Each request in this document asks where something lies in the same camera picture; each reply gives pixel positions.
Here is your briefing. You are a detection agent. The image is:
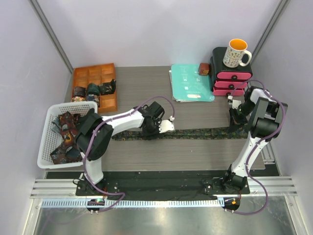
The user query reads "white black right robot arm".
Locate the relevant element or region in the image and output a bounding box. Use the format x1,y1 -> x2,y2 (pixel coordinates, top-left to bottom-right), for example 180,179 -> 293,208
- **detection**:
221,86 -> 288,193

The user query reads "red patterned tie in basket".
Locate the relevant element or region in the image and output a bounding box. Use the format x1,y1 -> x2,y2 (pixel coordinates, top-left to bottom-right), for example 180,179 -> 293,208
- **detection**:
50,112 -> 82,165

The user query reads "dark floral patterned tie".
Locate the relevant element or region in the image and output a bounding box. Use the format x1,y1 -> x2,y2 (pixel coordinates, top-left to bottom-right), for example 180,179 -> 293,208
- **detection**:
112,127 -> 248,141

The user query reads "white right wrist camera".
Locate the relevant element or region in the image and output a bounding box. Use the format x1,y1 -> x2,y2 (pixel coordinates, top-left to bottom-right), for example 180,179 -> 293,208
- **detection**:
227,95 -> 242,109

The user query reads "small brown box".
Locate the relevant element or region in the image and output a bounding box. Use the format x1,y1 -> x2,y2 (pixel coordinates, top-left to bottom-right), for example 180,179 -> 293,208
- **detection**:
198,63 -> 210,76

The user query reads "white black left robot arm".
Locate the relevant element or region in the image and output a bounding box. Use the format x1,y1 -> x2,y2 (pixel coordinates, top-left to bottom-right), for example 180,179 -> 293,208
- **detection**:
75,101 -> 165,195

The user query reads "orange wooden compartment tray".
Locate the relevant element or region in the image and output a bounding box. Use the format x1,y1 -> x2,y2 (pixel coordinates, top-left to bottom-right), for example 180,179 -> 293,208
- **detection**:
71,63 -> 117,114

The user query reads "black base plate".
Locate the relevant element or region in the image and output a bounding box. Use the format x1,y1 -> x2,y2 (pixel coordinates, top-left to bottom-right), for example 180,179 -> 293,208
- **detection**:
76,170 -> 250,200

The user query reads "rolled gold floral tie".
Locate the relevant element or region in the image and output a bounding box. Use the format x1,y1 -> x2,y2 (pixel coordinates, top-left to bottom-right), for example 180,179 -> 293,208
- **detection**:
71,96 -> 86,102

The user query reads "rolled navy dotted tie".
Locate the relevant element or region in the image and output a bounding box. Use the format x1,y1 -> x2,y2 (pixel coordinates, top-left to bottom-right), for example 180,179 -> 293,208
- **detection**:
86,94 -> 100,107

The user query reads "black tie in basket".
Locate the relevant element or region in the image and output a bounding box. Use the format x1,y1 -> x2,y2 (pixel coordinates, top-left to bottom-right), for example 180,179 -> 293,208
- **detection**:
75,108 -> 95,129

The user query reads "floral mug orange inside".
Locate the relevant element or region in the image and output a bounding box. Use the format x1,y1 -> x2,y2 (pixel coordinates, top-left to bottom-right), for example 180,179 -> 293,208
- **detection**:
223,39 -> 252,68

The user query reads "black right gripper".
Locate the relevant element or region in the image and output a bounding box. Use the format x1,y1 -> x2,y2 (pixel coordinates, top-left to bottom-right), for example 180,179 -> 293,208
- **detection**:
229,101 -> 255,133

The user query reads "black pink drawer organizer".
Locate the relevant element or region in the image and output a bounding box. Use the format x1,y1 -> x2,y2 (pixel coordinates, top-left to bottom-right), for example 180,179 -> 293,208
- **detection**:
209,47 -> 253,96

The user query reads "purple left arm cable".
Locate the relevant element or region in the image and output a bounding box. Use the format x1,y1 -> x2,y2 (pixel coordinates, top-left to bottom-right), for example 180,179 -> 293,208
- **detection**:
82,95 -> 176,216

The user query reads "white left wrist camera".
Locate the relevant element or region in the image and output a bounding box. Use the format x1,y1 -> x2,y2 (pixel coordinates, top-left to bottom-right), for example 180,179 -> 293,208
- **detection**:
158,116 -> 175,133

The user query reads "white plastic basket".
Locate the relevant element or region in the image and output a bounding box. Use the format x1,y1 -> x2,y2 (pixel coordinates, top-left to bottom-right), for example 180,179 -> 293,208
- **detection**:
37,101 -> 98,169

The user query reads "rolled brown tie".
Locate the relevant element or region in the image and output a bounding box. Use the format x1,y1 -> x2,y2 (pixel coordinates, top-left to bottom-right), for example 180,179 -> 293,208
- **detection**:
73,86 -> 86,97

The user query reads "rolled dark green tie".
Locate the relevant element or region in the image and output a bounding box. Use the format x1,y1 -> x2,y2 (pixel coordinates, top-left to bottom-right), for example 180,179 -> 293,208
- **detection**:
86,83 -> 101,96

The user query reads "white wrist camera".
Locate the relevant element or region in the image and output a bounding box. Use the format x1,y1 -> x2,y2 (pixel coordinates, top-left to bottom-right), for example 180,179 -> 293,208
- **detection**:
227,95 -> 242,109
158,116 -> 175,133

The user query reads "teal booklet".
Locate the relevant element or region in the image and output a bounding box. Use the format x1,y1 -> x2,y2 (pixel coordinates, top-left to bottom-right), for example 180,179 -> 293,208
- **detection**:
169,64 -> 215,102

